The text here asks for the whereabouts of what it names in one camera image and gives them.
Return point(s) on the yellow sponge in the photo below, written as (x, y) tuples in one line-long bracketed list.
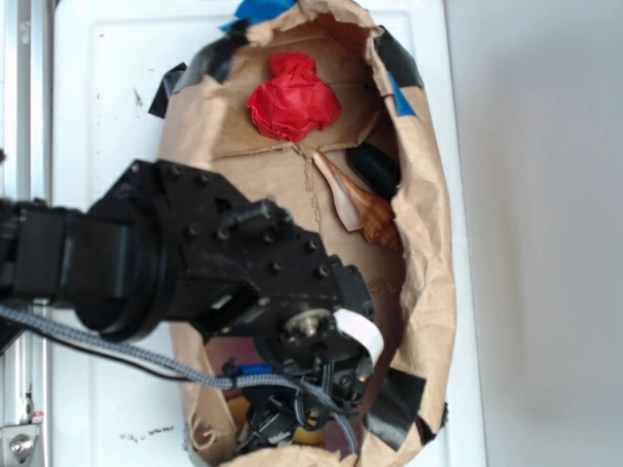
[(239, 408)]

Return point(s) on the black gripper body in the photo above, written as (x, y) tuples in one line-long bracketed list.
[(284, 398)]

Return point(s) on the orange spiral seashell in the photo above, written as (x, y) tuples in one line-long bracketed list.
[(358, 210)]

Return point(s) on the metal corner bracket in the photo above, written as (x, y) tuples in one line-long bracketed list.
[(21, 446)]

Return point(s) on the brown paper bag bin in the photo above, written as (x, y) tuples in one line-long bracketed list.
[(377, 80)]

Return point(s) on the aluminium frame rail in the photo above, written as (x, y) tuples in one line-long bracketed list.
[(27, 43)]

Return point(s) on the dark green oblong object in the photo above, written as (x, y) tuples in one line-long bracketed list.
[(378, 170)]

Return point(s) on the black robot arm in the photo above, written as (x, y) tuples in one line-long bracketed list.
[(169, 242)]

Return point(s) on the red crumpled paper ball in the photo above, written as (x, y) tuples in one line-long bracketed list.
[(295, 101)]

